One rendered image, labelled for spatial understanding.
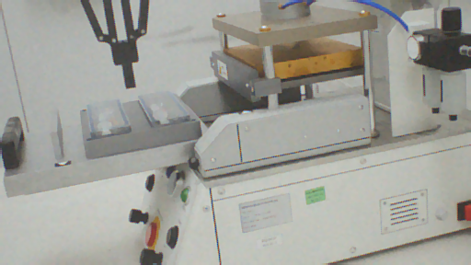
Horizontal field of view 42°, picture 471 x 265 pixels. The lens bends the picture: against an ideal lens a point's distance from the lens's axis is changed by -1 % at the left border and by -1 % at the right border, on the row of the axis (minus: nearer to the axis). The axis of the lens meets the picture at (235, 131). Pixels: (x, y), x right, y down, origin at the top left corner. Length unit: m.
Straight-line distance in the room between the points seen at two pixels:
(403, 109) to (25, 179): 0.54
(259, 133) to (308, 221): 0.15
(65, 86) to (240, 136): 1.72
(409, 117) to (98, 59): 1.72
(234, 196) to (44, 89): 1.74
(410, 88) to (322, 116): 0.15
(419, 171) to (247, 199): 0.27
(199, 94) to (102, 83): 1.43
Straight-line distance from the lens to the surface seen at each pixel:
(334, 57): 0.93
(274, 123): 0.85
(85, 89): 2.51
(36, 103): 2.53
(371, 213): 0.95
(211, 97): 1.10
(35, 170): 0.88
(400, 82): 0.93
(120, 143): 0.88
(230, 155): 0.84
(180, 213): 0.91
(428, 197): 0.98
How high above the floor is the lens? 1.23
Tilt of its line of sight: 17 degrees down
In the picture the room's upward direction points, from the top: 7 degrees counter-clockwise
